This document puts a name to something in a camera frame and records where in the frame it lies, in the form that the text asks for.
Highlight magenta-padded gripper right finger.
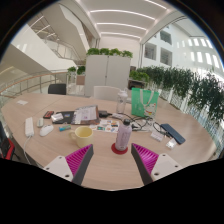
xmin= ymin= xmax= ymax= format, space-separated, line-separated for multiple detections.
xmin=130 ymin=143 xmax=184 ymax=186

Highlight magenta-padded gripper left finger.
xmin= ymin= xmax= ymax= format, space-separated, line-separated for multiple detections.
xmin=43 ymin=143 xmax=95 ymax=187

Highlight purple drink bottle black cap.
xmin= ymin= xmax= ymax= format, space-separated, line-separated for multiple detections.
xmin=114 ymin=118 xmax=133 ymax=152

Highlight clear plastic water bottle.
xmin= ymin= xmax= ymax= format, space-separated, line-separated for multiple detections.
xmin=115 ymin=88 xmax=129 ymax=115

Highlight pale yellow mug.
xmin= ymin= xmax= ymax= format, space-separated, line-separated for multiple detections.
xmin=68 ymin=125 xmax=94 ymax=149

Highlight white flat packet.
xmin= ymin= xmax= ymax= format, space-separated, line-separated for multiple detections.
xmin=150 ymin=130 xmax=165 ymax=143

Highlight flat round red coaster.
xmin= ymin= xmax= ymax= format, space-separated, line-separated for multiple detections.
xmin=110 ymin=143 xmax=129 ymax=156

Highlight small clear packet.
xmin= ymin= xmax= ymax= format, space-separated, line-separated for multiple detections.
xmin=165 ymin=137 xmax=178 ymax=150

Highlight small teal tube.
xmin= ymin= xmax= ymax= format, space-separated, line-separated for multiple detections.
xmin=58 ymin=124 xmax=72 ymax=132

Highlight dark blue keyboard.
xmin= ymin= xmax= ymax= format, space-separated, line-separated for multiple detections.
xmin=160 ymin=123 xmax=187 ymax=146

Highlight white computer mouse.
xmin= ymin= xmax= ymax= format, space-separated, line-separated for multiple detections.
xmin=38 ymin=124 xmax=55 ymax=138

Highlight black flat folder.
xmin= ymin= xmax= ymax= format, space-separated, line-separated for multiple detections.
xmin=51 ymin=110 xmax=76 ymax=125

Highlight colourful sticker sheet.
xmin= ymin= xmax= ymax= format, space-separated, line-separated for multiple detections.
xmin=89 ymin=119 xmax=120 ymax=134

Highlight small white box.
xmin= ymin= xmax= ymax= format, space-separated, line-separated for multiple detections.
xmin=50 ymin=112 xmax=65 ymax=123

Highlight white power adapter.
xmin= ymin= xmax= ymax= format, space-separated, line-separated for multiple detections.
xmin=110 ymin=112 xmax=126 ymax=122

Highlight small white charger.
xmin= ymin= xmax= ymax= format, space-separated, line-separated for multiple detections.
xmin=36 ymin=117 xmax=45 ymax=129

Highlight black power bank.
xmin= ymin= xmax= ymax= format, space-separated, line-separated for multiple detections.
xmin=97 ymin=109 xmax=111 ymax=119

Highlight small red black case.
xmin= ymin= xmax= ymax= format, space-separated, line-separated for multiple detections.
xmin=42 ymin=110 xmax=55 ymax=120

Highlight green tote bag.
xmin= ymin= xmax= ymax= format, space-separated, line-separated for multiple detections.
xmin=130 ymin=87 xmax=160 ymax=119

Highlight white power strip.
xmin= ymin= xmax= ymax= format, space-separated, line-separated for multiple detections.
xmin=24 ymin=116 xmax=35 ymax=138

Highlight black and red chair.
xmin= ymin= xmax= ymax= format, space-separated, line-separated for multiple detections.
xmin=0 ymin=121 xmax=16 ymax=162

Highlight white chair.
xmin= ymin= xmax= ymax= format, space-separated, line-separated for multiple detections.
xmin=92 ymin=85 xmax=122 ymax=102

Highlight brown planter with green plants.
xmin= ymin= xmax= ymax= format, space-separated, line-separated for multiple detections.
xmin=127 ymin=69 xmax=151 ymax=90
xmin=66 ymin=65 xmax=87 ymax=86

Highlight row of green potted plants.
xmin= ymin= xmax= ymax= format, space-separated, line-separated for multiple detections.
xmin=143 ymin=64 xmax=224 ymax=134

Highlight glass balustrade wooden handrail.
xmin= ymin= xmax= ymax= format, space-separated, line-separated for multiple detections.
xmin=0 ymin=69 xmax=69 ymax=101

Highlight white cabinet with plants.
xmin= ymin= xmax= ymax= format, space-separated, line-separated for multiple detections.
xmin=83 ymin=47 xmax=134 ymax=98

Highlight ceiling light strips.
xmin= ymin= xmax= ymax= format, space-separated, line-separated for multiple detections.
xmin=88 ymin=0 xmax=168 ymax=40

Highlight black cable bundle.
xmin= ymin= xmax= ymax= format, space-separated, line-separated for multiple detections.
xmin=124 ymin=113 xmax=168 ymax=134

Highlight white power strip cable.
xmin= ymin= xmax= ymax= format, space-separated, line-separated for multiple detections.
xmin=22 ymin=134 xmax=34 ymax=165

